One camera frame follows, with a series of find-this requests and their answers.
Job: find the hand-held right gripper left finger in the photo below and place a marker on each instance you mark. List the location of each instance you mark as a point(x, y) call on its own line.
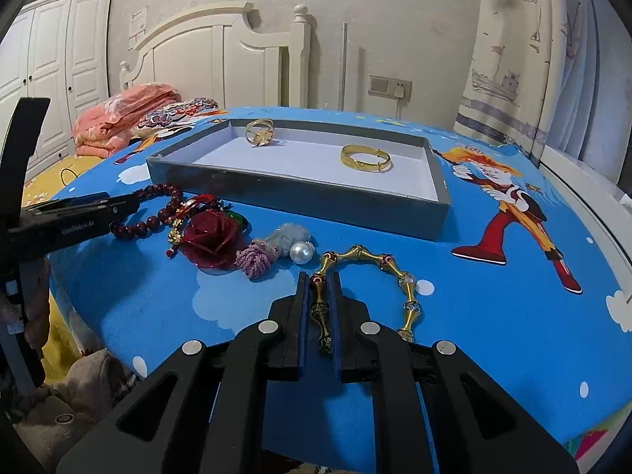
point(304, 326)

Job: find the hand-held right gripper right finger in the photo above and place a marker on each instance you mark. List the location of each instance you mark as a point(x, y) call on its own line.
point(336, 326)

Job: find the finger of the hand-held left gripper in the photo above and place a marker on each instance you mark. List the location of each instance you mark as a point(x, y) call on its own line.
point(74, 195)
point(123, 205)

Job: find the white pearl pendant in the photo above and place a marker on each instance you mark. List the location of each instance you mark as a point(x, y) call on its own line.
point(301, 253)

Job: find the jade pendant with purple knot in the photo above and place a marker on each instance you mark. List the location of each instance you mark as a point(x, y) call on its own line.
point(284, 237)

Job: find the red rose ornament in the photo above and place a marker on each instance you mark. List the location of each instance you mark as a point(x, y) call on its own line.
point(212, 239)

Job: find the green glass pendant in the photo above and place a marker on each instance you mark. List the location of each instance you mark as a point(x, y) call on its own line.
point(239, 221)

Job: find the grey jewelry tray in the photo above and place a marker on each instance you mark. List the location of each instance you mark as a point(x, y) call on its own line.
point(306, 192)

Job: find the person's left hand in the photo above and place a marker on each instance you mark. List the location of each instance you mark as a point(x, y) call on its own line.
point(37, 318)

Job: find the yellow bed sheet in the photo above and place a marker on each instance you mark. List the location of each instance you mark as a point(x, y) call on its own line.
point(54, 168)

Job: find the folded pink blanket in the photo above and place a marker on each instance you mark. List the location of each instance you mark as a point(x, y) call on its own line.
point(118, 118)

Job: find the white wardrobe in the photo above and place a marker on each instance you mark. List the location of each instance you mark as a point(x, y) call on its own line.
point(49, 69)

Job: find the patterned pillow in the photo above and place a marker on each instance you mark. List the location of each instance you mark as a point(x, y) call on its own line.
point(173, 112)

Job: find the open gold bangle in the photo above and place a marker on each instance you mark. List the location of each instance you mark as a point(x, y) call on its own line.
point(260, 133)

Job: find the cream bed headboard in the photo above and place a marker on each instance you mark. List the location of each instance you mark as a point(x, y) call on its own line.
point(197, 59)

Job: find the plain gold bangle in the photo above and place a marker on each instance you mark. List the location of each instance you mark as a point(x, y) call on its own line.
point(365, 158)

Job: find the beige plush garment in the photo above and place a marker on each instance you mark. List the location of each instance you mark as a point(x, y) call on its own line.
point(74, 395)

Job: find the white charger plug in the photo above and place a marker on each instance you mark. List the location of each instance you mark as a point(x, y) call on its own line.
point(400, 90)

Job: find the white pole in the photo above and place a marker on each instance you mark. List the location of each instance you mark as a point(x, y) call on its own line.
point(343, 64)

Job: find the white windowsill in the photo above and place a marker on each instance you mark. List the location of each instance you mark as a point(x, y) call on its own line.
point(587, 187)

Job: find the ship print curtain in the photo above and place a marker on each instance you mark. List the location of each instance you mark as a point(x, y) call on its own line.
point(533, 59)

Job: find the paper notice on wall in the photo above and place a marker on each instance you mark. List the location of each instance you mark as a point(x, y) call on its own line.
point(137, 27)

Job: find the wall switch panel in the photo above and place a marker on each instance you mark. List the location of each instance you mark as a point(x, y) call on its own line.
point(382, 85)

